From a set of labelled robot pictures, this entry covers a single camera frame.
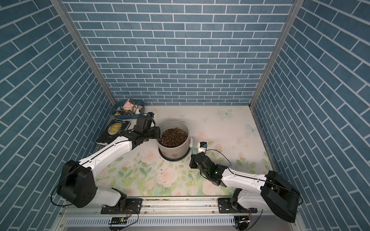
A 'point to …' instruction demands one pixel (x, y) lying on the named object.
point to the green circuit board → (118, 221)
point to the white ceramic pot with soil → (174, 141)
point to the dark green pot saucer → (174, 160)
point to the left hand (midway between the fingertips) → (163, 130)
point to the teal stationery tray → (118, 111)
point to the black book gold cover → (113, 130)
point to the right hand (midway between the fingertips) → (190, 157)
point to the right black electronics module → (241, 222)
